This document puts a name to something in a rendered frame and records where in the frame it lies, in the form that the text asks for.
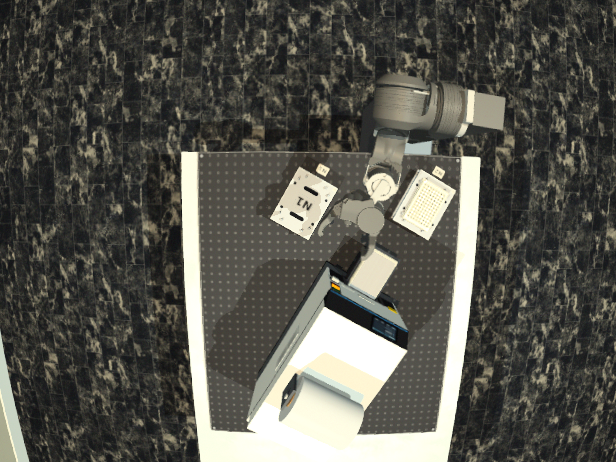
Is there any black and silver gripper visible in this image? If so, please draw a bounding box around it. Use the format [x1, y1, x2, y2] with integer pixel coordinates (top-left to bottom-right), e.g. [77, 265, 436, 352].
[317, 179, 390, 261]

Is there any small white label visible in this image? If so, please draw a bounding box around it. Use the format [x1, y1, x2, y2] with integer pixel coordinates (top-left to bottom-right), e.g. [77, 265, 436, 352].
[316, 164, 329, 176]
[433, 166, 445, 178]

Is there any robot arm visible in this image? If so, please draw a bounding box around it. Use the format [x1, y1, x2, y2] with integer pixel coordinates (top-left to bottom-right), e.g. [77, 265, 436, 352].
[363, 74, 475, 200]

